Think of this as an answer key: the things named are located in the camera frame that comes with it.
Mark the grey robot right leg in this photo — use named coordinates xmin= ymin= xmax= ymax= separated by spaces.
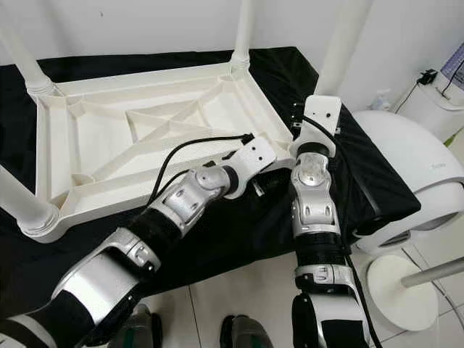
xmin=221 ymin=314 xmax=276 ymax=348

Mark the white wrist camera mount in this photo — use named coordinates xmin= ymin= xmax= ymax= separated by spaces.
xmin=221 ymin=136 xmax=278 ymax=198
xmin=290 ymin=94 xmax=343 ymax=157

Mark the black table cloth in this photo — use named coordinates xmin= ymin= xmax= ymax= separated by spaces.
xmin=0 ymin=47 xmax=421 ymax=320

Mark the white wall socket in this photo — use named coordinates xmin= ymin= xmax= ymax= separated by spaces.
xmin=372 ymin=88 xmax=396 ymax=109

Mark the grey robot left leg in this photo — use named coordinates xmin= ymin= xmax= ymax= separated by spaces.
xmin=109 ymin=304 xmax=160 ymax=348

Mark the white box appliance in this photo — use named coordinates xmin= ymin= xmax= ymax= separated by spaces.
xmin=395 ymin=72 xmax=464 ymax=142

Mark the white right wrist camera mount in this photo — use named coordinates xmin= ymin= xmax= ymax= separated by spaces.
xmin=290 ymin=94 xmax=343 ymax=157

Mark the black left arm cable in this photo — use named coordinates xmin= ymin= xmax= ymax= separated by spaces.
xmin=149 ymin=133 xmax=254 ymax=207

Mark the white plastic table top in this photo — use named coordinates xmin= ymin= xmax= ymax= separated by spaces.
xmin=18 ymin=62 xmax=294 ymax=244

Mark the black power plug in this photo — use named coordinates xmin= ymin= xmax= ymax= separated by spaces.
xmin=417 ymin=67 xmax=439 ymax=86

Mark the grey robot leg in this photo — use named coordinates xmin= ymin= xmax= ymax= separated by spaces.
xmin=221 ymin=314 xmax=276 ymax=348
xmin=109 ymin=304 xmax=160 ymax=348

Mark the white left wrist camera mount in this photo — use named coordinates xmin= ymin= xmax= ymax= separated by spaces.
xmin=221 ymin=136 xmax=278 ymax=198

